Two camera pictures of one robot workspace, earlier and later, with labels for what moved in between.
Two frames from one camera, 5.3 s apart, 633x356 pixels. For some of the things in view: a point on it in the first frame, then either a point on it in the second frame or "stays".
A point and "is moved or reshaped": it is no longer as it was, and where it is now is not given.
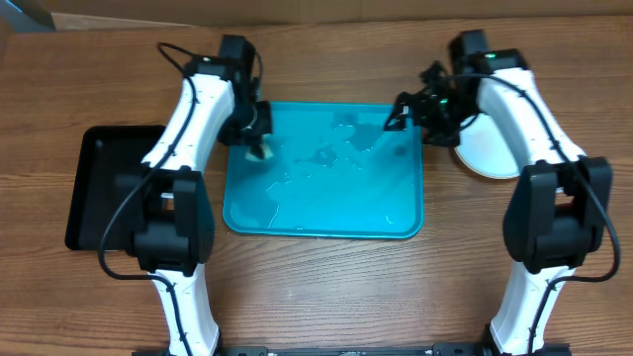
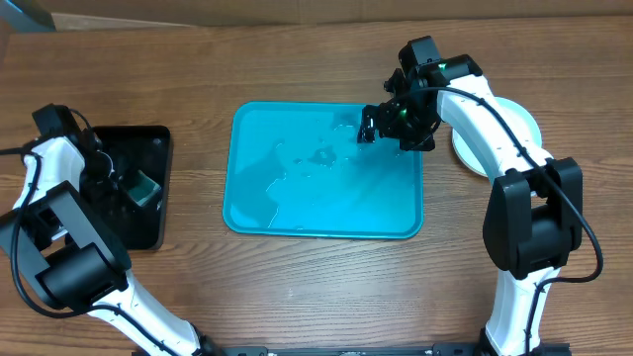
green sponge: x=266 y=154 is moved or reshaped
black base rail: x=353 y=350 stays
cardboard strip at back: x=231 y=13 stays
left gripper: x=264 y=125 → x=101 y=191
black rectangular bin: x=108 y=166 stays
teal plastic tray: x=335 y=172 stays
